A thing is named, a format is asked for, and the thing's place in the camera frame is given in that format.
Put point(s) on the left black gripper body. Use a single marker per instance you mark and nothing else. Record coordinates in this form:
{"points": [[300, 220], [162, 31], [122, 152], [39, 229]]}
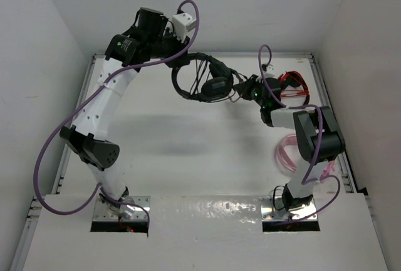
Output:
{"points": [[162, 46]]}

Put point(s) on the black headset with cable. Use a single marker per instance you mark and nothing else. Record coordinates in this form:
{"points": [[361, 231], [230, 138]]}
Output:
{"points": [[213, 81]]}

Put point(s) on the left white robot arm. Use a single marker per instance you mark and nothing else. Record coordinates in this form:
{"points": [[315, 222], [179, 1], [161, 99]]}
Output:
{"points": [[87, 134]]}

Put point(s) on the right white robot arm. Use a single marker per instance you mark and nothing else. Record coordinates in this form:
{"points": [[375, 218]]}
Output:
{"points": [[318, 136]]}

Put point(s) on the red headphones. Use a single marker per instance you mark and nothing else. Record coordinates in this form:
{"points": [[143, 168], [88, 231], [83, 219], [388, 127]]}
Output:
{"points": [[292, 84]]}

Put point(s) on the pink headphones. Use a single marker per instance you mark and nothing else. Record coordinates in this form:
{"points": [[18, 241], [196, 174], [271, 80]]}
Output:
{"points": [[286, 155]]}

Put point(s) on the white front cover board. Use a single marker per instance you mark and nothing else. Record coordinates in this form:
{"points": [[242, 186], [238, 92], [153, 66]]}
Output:
{"points": [[210, 233]]}

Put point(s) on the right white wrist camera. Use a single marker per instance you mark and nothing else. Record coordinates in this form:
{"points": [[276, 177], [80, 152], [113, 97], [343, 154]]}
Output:
{"points": [[268, 71]]}

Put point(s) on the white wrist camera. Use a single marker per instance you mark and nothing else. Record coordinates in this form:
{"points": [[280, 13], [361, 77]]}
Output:
{"points": [[268, 71], [183, 24]]}

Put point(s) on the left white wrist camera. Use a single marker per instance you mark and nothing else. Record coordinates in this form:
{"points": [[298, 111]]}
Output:
{"points": [[183, 24]]}

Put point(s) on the aluminium table frame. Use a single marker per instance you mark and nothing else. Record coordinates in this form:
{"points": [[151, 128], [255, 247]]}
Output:
{"points": [[180, 162]]}

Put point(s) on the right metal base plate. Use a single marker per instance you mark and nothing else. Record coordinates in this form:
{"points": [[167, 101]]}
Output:
{"points": [[272, 211]]}

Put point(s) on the metal base plate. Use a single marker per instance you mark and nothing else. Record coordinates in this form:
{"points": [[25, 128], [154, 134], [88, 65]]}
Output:
{"points": [[136, 211], [272, 211]]}

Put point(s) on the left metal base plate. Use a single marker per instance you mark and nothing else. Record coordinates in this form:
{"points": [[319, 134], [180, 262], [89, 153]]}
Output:
{"points": [[136, 211]]}

